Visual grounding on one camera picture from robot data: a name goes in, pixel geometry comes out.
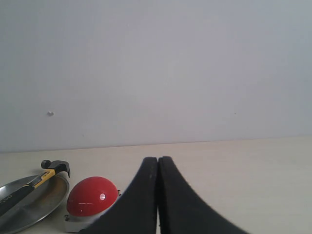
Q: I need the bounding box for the red dome push button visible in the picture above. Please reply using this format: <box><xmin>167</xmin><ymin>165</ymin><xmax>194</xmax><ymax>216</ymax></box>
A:
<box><xmin>64</xmin><ymin>176</ymin><xmax>122</xmax><ymax>233</ymax></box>

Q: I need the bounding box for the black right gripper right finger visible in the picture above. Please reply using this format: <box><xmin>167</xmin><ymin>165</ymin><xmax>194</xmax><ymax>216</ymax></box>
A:
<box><xmin>158</xmin><ymin>156</ymin><xmax>246</xmax><ymax>234</ymax></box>

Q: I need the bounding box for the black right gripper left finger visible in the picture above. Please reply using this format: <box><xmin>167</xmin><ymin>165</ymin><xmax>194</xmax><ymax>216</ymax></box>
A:
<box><xmin>81</xmin><ymin>157</ymin><xmax>158</xmax><ymax>234</ymax></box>

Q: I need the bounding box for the yellow black claw hammer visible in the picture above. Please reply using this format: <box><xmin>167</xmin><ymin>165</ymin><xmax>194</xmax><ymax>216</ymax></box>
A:
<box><xmin>0</xmin><ymin>160</ymin><xmax>70</xmax><ymax>216</ymax></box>

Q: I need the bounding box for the round stainless steel plate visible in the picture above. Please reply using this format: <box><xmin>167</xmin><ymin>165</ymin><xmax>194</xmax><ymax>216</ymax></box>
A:
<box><xmin>0</xmin><ymin>176</ymin><xmax>69</xmax><ymax>234</ymax></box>

